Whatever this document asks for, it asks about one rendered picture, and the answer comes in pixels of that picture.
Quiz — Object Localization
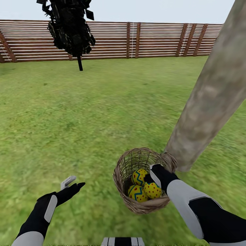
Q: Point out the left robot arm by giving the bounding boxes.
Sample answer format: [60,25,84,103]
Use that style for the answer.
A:
[12,175,85,246]

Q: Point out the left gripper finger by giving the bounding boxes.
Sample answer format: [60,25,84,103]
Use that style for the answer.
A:
[77,182,85,190]

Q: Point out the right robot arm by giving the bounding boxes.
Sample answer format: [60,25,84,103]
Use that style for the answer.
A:
[144,164,246,246]

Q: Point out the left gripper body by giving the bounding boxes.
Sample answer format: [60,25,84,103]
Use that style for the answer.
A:
[61,183,79,203]

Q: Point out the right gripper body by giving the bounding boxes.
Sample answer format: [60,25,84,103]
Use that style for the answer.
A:
[145,173,156,183]

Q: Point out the wicker basket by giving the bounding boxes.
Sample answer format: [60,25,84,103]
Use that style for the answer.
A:
[112,147,178,215]

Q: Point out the easter egg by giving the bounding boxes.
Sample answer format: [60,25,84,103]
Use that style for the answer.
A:
[127,184,148,203]
[144,182,163,199]
[131,168,148,187]

